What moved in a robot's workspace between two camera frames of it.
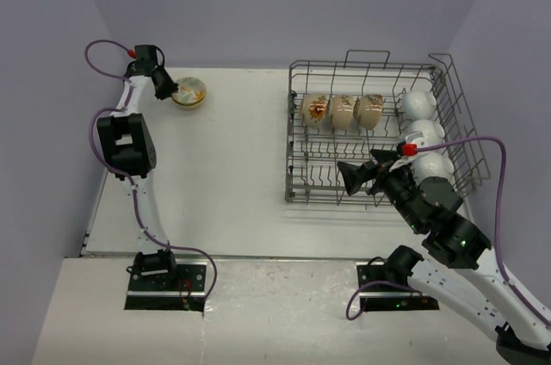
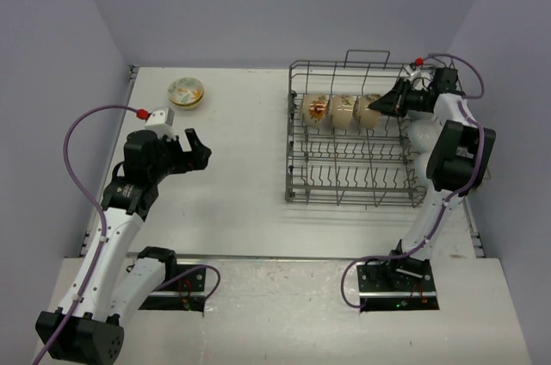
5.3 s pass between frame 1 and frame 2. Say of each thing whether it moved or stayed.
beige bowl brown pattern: stayed
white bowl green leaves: stayed
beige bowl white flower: stayed
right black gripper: moved
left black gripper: moved
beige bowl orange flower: stayed
